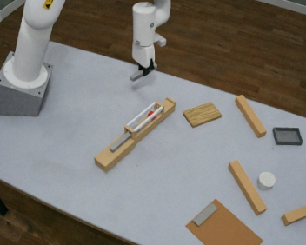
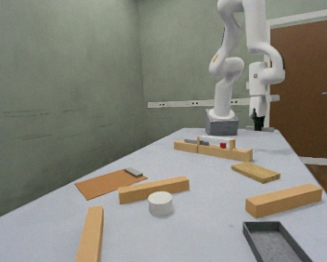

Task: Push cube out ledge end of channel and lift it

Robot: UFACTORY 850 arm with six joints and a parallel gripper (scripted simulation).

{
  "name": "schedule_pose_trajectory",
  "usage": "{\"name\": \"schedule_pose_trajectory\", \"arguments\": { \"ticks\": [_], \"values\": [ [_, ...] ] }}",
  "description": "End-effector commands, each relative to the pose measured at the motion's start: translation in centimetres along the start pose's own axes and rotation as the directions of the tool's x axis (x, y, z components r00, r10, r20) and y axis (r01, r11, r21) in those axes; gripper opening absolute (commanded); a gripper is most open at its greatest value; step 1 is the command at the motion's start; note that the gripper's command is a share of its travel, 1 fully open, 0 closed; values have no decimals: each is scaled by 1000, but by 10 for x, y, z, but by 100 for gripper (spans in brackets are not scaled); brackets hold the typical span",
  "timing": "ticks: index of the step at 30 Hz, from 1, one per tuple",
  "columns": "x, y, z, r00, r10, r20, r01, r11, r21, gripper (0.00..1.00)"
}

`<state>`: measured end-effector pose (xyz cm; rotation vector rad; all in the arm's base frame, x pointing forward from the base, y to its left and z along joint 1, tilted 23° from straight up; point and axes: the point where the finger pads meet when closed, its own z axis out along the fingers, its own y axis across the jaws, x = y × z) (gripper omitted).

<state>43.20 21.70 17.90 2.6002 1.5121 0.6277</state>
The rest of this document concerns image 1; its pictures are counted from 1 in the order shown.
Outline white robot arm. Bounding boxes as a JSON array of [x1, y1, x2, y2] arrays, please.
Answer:
[[3, 0, 170, 89]]

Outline brown wooden board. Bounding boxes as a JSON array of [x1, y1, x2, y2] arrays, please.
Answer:
[[183, 102, 222, 129]]

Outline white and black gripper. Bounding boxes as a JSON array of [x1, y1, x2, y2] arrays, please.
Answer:
[[132, 41, 155, 76]]

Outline white short cylinder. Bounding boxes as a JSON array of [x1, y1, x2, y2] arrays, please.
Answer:
[[256, 172, 276, 191]]

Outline brown clipboard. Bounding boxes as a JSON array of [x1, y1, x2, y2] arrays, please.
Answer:
[[185, 199, 263, 245]]

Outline tan wooden bar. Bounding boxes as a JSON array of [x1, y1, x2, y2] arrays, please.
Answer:
[[281, 205, 306, 226], [235, 96, 267, 138], [228, 160, 267, 215]]

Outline tan wooden base plank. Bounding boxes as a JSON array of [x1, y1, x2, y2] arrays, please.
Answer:
[[94, 97, 176, 173]]

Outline grey square stick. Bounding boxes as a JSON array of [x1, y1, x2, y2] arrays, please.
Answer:
[[110, 131, 131, 153], [130, 63, 157, 82]]

